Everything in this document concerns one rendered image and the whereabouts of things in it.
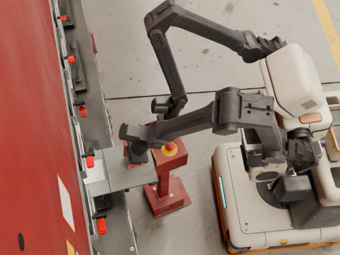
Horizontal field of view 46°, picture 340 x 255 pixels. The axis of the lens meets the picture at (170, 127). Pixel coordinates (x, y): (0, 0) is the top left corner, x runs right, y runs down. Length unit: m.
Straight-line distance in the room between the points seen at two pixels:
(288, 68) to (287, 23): 2.13
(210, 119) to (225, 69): 2.07
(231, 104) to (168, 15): 0.46
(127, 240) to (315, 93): 0.85
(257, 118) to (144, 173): 0.66
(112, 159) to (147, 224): 1.01
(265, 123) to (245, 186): 1.36
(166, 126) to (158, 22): 0.35
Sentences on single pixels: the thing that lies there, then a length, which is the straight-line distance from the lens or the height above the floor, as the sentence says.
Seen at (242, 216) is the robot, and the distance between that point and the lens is 2.24.
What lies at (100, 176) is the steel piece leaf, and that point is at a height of 1.00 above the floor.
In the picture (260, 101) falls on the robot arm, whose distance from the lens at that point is 0.98.
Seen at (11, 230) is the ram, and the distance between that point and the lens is 0.42.
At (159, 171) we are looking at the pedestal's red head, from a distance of 1.82.
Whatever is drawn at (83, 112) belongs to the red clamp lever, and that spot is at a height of 1.20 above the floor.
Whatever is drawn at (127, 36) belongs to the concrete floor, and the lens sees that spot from 3.23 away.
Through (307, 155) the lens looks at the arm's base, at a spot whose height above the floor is 1.22.
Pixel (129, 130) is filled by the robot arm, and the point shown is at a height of 1.26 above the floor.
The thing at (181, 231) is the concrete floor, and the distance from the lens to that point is 2.47.
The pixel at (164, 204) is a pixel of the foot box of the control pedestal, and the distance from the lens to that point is 2.39.
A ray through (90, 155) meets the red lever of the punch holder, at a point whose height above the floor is 1.27.
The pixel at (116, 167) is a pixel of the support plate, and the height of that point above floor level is 1.00.
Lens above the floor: 2.39
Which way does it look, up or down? 61 degrees down
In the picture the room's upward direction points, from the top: 2 degrees clockwise
